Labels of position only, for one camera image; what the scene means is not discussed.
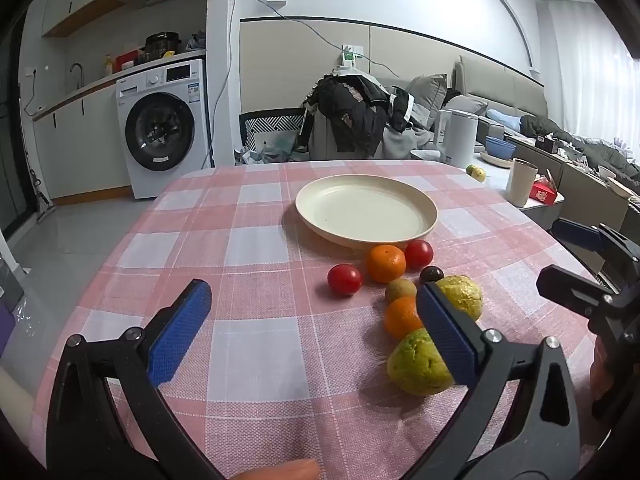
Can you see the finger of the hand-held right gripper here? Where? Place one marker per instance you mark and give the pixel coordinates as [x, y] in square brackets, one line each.
[570, 287]
[575, 232]

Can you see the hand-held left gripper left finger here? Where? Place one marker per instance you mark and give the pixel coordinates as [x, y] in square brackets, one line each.
[180, 332]

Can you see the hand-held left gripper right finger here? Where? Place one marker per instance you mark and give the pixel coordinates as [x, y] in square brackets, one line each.
[447, 332]

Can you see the yellow guava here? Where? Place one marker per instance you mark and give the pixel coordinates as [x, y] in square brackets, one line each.
[465, 295]

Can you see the green bumpy citrus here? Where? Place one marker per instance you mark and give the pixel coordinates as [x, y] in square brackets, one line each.
[415, 367]

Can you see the orange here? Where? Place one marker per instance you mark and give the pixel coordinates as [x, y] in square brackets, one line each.
[400, 320]
[386, 262]

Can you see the dark purple plum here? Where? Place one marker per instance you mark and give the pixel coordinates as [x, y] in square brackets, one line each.
[431, 274]

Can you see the brown kiwi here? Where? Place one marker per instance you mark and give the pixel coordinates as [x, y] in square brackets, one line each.
[400, 291]

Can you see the cream round plate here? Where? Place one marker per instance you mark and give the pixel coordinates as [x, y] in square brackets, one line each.
[365, 210]

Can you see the person's right hand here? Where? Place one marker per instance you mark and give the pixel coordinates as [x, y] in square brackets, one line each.
[598, 367]

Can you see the person's left hand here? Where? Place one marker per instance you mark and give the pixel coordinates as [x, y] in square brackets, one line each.
[280, 471]

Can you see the red paper packet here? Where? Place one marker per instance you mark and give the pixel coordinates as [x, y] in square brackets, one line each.
[544, 191]

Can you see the beige cup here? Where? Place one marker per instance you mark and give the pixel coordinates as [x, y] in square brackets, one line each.
[521, 182]

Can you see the red tomato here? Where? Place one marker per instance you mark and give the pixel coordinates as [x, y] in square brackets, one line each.
[419, 254]
[345, 280]

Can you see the dark blanket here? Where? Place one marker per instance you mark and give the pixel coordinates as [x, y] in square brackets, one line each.
[585, 142]

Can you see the white side table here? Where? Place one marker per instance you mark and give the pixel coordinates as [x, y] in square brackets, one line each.
[492, 187]

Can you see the pink checkered tablecloth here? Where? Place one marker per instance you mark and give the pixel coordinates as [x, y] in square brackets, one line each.
[260, 280]

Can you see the beige shallow dish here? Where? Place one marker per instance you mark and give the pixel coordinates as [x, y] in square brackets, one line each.
[495, 161]

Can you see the small yellow lime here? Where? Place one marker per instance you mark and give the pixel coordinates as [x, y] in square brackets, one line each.
[480, 175]

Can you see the stack of blue bowls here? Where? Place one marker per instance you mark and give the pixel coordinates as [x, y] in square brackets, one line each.
[500, 146]

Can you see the white electric kettle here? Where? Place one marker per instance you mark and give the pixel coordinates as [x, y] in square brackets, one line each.
[460, 137]

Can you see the beige sofa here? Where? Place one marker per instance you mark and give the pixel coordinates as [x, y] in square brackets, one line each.
[505, 85]

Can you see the white curtain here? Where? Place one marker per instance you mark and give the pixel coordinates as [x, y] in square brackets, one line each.
[595, 70]

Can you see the purple bag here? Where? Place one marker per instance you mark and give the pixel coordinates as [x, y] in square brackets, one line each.
[4, 327]

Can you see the floor mop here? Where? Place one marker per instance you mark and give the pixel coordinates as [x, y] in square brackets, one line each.
[42, 200]

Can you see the crumpled plastic bags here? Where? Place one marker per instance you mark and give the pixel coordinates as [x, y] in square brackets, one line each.
[270, 152]

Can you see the grey pillow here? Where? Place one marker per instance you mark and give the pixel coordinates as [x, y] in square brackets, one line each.
[430, 92]

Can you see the white washing machine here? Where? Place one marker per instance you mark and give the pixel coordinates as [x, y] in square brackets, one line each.
[160, 130]

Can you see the white kitchen counter cabinet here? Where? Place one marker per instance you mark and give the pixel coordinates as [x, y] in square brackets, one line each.
[80, 145]

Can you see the black patterned chair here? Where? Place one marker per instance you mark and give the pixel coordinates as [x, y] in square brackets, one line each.
[270, 125]

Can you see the pile of dark clothes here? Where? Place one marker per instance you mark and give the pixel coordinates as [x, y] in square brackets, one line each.
[355, 115]

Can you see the red box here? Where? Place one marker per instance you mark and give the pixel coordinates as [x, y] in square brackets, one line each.
[127, 61]

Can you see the yellow bottle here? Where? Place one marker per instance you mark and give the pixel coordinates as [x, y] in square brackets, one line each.
[108, 66]

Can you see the metal faucet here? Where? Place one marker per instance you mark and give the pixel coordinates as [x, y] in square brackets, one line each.
[76, 72]

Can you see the black cooking pot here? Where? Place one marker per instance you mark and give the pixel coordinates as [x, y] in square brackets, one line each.
[162, 46]

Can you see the white upper cabinet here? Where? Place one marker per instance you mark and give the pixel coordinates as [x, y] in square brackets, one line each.
[75, 7]

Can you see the white green wall device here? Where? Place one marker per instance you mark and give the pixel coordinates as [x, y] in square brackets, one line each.
[350, 56]

